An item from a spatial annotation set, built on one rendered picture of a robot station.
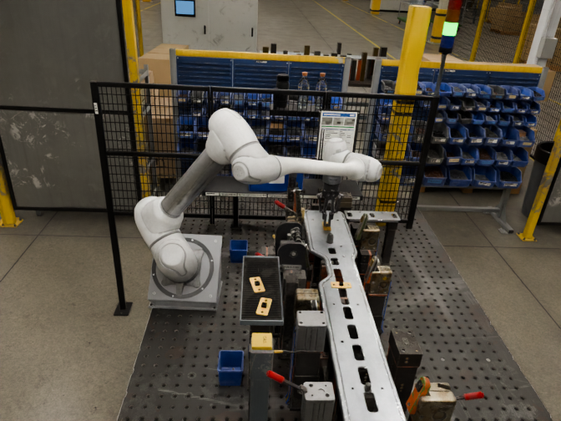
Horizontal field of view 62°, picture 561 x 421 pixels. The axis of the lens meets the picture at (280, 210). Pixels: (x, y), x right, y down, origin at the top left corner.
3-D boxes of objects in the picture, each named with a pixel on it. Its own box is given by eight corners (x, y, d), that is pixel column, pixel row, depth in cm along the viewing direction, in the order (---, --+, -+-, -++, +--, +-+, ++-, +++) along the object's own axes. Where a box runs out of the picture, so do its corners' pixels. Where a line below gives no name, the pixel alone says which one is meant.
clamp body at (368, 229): (374, 291, 241) (385, 232, 225) (351, 290, 240) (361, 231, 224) (370, 280, 249) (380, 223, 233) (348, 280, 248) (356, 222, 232)
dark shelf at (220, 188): (362, 200, 264) (363, 195, 263) (202, 195, 259) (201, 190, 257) (356, 184, 284) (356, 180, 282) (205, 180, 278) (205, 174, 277)
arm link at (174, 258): (173, 289, 213) (163, 282, 192) (154, 256, 217) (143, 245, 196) (204, 271, 216) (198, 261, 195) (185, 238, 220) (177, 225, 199)
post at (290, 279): (292, 360, 195) (299, 281, 177) (280, 360, 195) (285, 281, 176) (291, 351, 200) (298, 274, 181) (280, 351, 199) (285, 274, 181)
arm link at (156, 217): (143, 255, 207) (121, 214, 212) (171, 247, 220) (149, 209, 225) (243, 144, 165) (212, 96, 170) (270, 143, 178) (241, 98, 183)
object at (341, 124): (352, 161, 277) (359, 110, 262) (315, 160, 275) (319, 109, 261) (351, 160, 278) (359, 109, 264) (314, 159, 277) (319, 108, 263)
